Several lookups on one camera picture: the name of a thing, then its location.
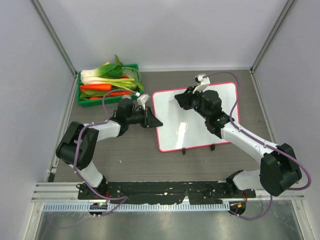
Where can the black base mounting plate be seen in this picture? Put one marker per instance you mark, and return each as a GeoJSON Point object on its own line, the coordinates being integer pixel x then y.
{"type": "Point", "coordinates": [173, 192]}

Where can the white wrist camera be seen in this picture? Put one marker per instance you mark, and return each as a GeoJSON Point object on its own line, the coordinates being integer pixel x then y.
{"type": "Point", "coordinates": [142, 99]}
{"type": "Point", "coordinates": [202, 83]}

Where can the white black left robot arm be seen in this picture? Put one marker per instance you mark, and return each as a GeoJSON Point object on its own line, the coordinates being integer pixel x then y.
{"type": "Point", "coordinates": [78, 144]}

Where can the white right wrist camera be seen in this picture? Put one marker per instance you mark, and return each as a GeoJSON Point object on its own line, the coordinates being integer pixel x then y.
{"type": "Point", "coordinates": [202, 83]}

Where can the green leaf vegetable toy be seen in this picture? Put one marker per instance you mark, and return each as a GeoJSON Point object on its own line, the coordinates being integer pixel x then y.
{"type": "Point", "coordinates": [87, 94]}

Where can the green onion toy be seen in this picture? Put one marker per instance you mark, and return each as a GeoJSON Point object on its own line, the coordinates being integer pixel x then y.
{"type": "Point", "coordinates": [117, 83]}

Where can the blue silver energy drink can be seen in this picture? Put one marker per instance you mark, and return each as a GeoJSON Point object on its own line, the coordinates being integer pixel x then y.
{"type": "Point", "coordinates": [126, 97]}

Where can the white slotted cable duct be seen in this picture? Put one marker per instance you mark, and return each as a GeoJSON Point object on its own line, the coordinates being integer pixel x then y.
{"type": "Point", "coordinates": [185, 206]}

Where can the green plastic tray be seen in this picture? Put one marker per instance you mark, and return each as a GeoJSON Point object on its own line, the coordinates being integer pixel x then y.
{"type": "Point", "coordinates": [114, 95]}

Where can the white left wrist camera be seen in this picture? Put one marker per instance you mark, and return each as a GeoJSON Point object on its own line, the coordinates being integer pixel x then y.
{"type": "Point", "coordinates": [142, 99]}

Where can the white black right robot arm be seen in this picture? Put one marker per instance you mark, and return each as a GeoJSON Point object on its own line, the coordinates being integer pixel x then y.
{"type": "Point", "coordinates": [278, 171]}

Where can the orange carrot toy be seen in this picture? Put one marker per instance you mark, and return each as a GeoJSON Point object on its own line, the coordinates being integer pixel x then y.
{"type": "Point", "coordinates": [96, 87]}

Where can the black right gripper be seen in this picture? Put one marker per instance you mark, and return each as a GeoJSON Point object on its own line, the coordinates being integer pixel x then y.
{"type": "Point", "coordinates": [187, 96]}

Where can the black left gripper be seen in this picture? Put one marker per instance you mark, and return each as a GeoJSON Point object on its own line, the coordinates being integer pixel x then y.
{"type": "Point", "coordinates": [149, 120]}

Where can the bok choy toy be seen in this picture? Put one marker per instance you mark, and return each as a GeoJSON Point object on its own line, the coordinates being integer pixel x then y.
{"type": "Point", "coordinates": [108, 71]}

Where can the pink framed whiteboard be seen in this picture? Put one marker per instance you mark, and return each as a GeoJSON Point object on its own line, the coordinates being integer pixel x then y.
{"type": "Point", "coordinates": [181, 128]}

